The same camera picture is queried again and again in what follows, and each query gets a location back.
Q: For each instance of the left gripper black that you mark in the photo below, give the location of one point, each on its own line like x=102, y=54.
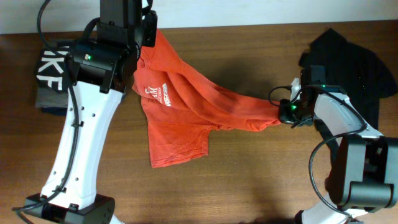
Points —
x=152, y=27

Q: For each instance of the red soccer t-shirt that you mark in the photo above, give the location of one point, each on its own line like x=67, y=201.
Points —
x=182, y=106

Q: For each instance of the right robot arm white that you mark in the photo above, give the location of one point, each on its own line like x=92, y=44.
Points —
x=363, y=176

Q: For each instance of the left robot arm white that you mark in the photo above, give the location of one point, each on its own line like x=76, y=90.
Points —
x=69, y=194

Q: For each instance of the black t-shirt unfolded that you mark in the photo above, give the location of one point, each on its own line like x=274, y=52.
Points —
x=359, y=71

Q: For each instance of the folded black Nike t-shirt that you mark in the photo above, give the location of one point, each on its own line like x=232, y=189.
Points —
x=50, y=68

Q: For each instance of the folded grey t-shirt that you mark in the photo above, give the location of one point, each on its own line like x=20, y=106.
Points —
x=94, y=70

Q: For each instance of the folded navy t-shirt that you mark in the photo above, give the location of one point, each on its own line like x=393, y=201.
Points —
x=54, y=111

